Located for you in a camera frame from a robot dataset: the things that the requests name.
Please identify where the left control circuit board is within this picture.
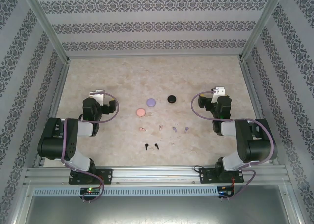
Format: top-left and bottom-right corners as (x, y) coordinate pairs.
(80, 187), (101, 195)

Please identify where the control circuit board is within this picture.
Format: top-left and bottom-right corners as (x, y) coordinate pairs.
(80, 187), (101, 195)
(218, 186), (235, 197)

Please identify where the right control circuit board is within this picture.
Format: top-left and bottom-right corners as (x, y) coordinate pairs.
(218, 186), (235, 197)

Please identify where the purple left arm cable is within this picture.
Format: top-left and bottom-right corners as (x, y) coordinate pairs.
(60, 92), (120, 202)

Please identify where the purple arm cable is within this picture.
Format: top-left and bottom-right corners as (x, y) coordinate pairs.
(191, 91), (275, 201)
(60, 92), (120, 202)

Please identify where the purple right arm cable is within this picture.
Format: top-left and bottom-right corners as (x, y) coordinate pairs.
(191, 91), (275, 201)

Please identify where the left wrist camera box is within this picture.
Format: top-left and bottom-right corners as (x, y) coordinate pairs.
(89, 89), (105, 106)

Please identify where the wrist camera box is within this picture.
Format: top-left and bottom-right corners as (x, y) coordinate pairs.
(89, 89), (105, 106)
(212, 86), (226, 103)

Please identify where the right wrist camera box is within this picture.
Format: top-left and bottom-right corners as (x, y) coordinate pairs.
(212, 86), (226, 103)

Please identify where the aluminium right side rail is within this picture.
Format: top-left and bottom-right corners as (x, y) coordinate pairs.
(239, 59), (280, 166)

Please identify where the aluminium left side rail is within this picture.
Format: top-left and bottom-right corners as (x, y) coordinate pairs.
(33, 61), (71, 168)

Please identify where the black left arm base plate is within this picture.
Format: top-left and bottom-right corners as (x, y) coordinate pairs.
(68, 168), (113, 185)

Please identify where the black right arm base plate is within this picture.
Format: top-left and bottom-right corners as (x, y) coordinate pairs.
(199, 167), (245, 185)

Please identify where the aluminium mounting rail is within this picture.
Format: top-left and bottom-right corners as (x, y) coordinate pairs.
(23, 167), (288, 186)

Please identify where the aluminium right frame post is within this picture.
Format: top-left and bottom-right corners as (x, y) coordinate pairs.
(238, 0), (287, 62)

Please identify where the aluminium frame post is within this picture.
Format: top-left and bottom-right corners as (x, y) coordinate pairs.
(19, 0), (71, 63)
(238, 0), (287, 62)

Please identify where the slotted grey cable duct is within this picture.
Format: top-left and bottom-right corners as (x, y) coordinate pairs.
(33, 186), (219, 196)

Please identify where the aluminium left frame post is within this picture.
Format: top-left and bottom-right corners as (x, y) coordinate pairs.
(19, 0), (71, 63)

